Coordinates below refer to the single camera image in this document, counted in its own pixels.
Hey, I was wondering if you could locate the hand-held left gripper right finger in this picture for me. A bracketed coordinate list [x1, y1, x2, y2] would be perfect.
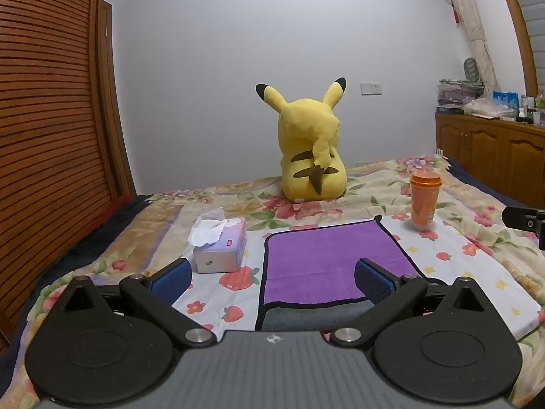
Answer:
[330, 258, 490, 347]

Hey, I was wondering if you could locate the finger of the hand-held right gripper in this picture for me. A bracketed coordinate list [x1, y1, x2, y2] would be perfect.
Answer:
[502, 207, 539, 231]

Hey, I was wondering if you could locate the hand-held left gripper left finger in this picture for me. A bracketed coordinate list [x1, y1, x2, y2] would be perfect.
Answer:
[55, 259, 216, 347]

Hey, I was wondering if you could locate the purple and grey towel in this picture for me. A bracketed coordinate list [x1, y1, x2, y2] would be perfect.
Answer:
[254, 216, 426, 332]

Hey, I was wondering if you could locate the tissue box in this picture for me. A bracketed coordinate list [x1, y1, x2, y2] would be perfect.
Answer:
[188, 207, 248, 273]

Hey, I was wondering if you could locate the floral blanket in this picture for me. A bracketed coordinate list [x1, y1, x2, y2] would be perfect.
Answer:
[0, 155, 545, 409]

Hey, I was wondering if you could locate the wooden cabinet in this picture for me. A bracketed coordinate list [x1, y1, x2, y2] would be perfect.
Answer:
[434, 112, 545, 209]

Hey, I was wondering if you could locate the white strawberry print sheet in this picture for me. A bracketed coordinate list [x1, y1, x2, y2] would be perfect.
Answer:
[172, 213, 543, 344]

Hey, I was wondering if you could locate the orange lidded cup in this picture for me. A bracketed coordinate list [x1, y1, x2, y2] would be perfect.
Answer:
[409, 171, 442, 228]

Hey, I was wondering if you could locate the beige cloth bundle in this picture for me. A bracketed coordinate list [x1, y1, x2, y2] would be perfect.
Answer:
[462, 98, 512, 119]

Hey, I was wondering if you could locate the blue packet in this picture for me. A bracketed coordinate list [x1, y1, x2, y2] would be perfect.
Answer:
[493, 91, 518, 109]

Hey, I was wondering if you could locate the stack of folded cloths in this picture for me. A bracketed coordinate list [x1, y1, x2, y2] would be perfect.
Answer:
[438, 79, 484, 109]

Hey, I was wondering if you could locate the yellow plush toy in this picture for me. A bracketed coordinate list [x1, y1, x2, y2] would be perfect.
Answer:
[255, 77, 347, 203]

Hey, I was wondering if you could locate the beige curtain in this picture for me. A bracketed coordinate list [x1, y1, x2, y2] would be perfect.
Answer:
[436, 0, 497, 88]

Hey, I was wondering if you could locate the grey window blind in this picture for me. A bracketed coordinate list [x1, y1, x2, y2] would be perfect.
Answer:
[509, 0, 545, 73]

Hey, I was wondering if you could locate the wooden louvered wardrobe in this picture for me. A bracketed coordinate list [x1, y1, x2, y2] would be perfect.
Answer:
[0, 0, 137, 346]

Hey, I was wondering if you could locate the wooden window frame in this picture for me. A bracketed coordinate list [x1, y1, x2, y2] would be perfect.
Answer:
[492, 0, 539, 94]

